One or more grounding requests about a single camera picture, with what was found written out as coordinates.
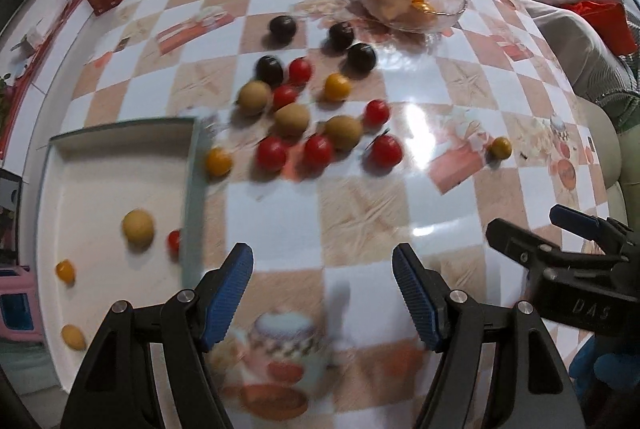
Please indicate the beige chair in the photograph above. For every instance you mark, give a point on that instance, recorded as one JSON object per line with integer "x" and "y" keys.
{"x": 617, "y": 159}

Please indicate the checkered tablecloth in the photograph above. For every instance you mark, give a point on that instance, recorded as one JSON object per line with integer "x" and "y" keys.
{"x": 350, "y": 219}

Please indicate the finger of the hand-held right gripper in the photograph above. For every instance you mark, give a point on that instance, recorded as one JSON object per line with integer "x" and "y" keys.
{"x": 580, "y": 220}
{"x": 520, "y": 246}

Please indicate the red bag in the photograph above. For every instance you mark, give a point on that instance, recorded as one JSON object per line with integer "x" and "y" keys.
{"x": 602, "y": 24}

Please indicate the person's right hand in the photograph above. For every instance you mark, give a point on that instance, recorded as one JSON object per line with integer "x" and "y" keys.
{"x": 607, "y": 364}

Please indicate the pink plastic stool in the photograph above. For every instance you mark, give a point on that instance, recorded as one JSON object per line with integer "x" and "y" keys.
{"x": 17, "y": 304}

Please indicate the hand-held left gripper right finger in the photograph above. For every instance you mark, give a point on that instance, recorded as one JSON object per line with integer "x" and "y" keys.
{"x": 417, "y": 294}

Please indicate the red cherry tomato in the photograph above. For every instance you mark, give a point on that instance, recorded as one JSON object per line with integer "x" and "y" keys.
{"x": 300, "y": 71}
{"x": 285, "y": 96}
{"x": 271, "y": 153}
{"x": 174, "y": 243}
{"x": 318, "y": 151}
{"x": 384, "y": 151}
{"x": 376, "y": 112}

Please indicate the black plum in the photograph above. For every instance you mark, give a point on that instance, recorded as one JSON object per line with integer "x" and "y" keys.
{"x": 282, "y": 28}
{"x": 361, "y": 57}
{"x": 269, "y": 70}
{"x": 341, "y": 35}

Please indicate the brown longan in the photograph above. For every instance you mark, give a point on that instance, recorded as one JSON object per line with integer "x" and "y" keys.
{"x": 254, "y": 97}
{"x": 291, "y": 119}
{"x": 343, "y": 132}
{"x": 138, "y": 229}

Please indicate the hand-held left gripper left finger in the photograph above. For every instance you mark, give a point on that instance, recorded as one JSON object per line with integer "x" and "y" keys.
{"x": 225, "y": 299}

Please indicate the white tray with green rim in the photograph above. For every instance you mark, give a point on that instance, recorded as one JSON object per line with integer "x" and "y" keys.
{"x": 100, "y": 189}

